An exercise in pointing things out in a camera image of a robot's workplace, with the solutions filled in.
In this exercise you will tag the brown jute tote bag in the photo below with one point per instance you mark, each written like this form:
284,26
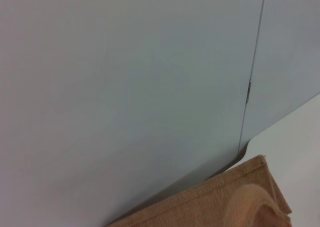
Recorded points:
200,202

